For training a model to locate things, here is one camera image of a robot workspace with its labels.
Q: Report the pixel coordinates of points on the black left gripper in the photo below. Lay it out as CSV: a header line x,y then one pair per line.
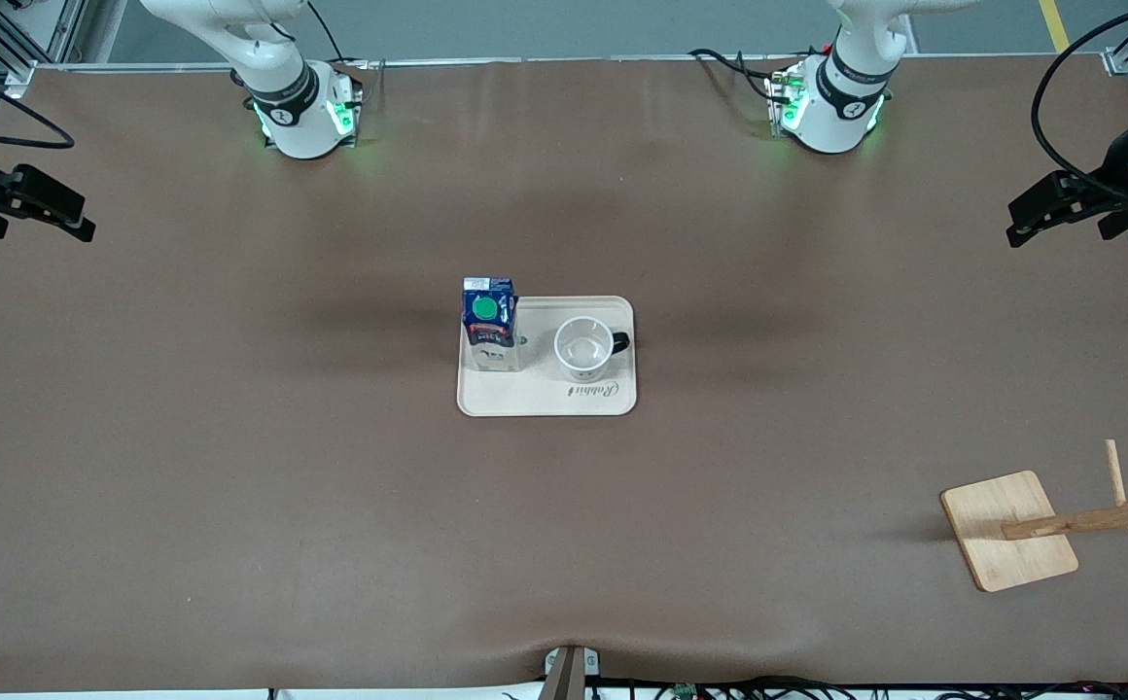
x,y
1121,160

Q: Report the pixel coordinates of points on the blue and white milk carton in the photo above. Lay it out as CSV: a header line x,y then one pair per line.
x,y
489,331

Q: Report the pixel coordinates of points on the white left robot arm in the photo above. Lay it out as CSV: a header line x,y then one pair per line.
x,y
841,107

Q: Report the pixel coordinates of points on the wooden cup rack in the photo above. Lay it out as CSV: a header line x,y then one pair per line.
x,y
1006,535

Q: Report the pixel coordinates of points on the brown table mat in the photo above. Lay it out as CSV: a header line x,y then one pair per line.
x,y
233,535

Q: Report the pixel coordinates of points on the cream plastic tray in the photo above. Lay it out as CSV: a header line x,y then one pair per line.
x,y
545,394

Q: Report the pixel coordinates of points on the small green circuit board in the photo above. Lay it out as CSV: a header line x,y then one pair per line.
x,y
687,691

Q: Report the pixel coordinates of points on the metal table clamp bracket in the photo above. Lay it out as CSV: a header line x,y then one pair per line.
x,y
564,681

